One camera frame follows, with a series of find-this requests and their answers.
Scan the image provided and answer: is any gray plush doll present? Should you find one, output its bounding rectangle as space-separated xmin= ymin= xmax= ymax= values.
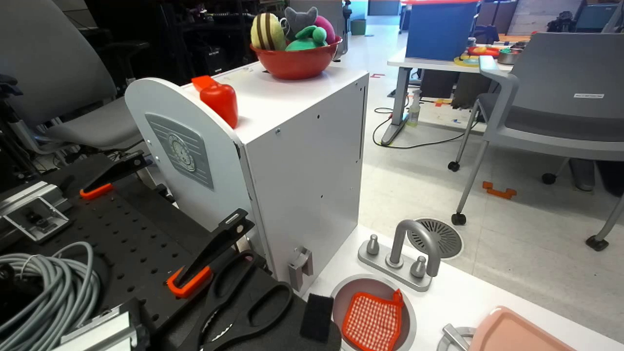
xmin=280 ymin=6 xmax=319 ymax=42

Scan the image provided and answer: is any red bowl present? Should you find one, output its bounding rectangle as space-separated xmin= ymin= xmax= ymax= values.
xmin=251 ymin=42 xmax=339 ymax=83

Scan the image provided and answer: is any white cabinet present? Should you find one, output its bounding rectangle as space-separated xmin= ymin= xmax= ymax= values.
xmin=122 ymin=61 xmax=370 ymax=291

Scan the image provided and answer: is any gray toy faucet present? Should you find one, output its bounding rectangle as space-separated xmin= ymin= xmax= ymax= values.
xmin=356 ymin=219 xmax=444 ymax=293

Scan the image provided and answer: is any green plush toy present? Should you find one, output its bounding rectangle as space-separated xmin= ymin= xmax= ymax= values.
xmin=282 ymin=26 xmax=329 ymax=55

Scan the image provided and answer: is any black sponge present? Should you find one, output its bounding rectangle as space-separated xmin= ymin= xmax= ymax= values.
xmin=298 ymin=293 xmax=337 ymax=346

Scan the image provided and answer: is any round gray floor cover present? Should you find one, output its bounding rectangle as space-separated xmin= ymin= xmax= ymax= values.
xmin=415 ymin=217 xmax=463 ymax=262

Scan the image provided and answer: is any magenta plush toy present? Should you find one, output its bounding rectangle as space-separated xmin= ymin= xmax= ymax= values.
xmin=311 ymin=16 xmax=339 ymax=47

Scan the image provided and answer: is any yellow brown-striped plush toy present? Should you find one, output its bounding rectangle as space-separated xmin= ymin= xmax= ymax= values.
xmin=249 ymin=12 xmax=288 ymax=53

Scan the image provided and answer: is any white desk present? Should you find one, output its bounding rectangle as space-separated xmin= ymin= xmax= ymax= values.
xmin=378 ymin=55 xmax=522 ymax=149

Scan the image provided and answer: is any orange mesh strainer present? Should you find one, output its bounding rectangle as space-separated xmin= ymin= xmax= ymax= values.
xmin=341 ymin=289 xmax=405 ymax=351

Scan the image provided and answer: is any black looped plastic tool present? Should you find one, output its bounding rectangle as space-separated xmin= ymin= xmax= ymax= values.
xmin=196 ymin=260 xmax=296 ymax=348

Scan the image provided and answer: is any white toy kitchen counter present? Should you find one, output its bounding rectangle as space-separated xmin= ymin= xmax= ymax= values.
xmin=303 ymin=223 xmax=624 ymax=351

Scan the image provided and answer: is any blue storage bin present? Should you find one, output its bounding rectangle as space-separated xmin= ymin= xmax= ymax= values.
xmin=405 ymin=3 xmax=479 ymax=63

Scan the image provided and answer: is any gray office chair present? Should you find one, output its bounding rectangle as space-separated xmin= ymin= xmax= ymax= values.
xmin=446 ymin=32 xmax=624 ymax=252

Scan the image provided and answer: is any pink plastic tray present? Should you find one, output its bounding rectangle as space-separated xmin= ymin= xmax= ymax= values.
xmin=465 ymin=307 xmax=606 ymax=351

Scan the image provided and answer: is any large gray padded chair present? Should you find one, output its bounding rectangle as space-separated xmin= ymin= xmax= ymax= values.
xmin=0 ymin=0 xmax=151 ymax=155

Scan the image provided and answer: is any silver aluminium extrusion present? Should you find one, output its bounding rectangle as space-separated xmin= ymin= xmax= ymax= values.
xmin=0 ymin=182 xmax=69 ymax=246

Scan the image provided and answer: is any long black floor cable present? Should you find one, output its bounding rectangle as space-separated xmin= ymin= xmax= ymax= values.
xmin=370 ymin=106 xmax=469 ymax=153

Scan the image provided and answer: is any black clamp orange handle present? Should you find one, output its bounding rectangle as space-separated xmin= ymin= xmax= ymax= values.
xmin=165 ymin=209 xmax=255 ymax=301
xmin=77 ymin=153 xmax=153 ymax=203

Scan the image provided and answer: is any gray cable coil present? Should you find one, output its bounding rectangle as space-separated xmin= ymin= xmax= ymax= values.
xmin=0 ymin=240 xmax=99 ymax=351

